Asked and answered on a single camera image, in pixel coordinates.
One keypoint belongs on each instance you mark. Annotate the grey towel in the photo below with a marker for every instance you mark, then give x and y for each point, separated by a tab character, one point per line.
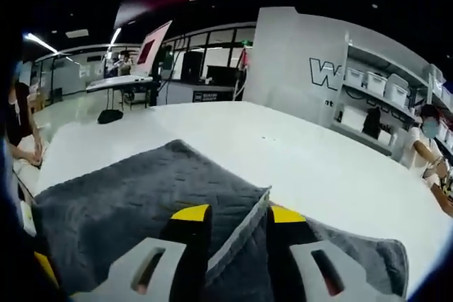
124	192

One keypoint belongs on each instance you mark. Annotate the open laptop with red screen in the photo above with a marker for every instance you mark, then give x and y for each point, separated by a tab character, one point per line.
154	47

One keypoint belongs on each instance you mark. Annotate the plain white carton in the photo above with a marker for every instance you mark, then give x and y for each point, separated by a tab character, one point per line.
354	119

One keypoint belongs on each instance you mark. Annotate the small black bag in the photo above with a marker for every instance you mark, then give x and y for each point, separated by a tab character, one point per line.
110	116

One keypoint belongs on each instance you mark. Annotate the black bag on shelf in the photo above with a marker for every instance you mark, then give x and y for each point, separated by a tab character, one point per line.
371	121

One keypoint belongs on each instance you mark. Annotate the black cabinet with label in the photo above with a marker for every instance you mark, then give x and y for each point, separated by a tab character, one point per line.
219	91

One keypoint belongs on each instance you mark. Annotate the brown basket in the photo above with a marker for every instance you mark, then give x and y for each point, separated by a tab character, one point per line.
444	203

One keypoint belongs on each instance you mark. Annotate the black monitor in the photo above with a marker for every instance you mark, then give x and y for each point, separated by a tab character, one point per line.
224	74

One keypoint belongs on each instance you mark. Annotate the black-legged desk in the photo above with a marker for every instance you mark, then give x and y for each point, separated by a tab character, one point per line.
117	82

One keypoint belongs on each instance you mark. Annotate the row of white storage boxes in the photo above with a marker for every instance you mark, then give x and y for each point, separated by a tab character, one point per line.
375	81

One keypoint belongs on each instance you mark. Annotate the pink flag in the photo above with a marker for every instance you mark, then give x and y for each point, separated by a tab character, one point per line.
244	58

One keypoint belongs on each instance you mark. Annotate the white lettered partition panel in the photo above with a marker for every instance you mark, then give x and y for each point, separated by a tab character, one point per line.
283	51

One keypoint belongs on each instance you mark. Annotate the metal shelf rack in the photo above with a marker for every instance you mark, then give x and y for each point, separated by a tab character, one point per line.
382	61

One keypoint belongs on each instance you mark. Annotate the ceiling light strip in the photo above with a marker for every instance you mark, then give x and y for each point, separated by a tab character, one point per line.
40	42
115	36

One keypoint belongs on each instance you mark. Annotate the ceiling air vent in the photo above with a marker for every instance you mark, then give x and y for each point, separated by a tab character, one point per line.
76	32

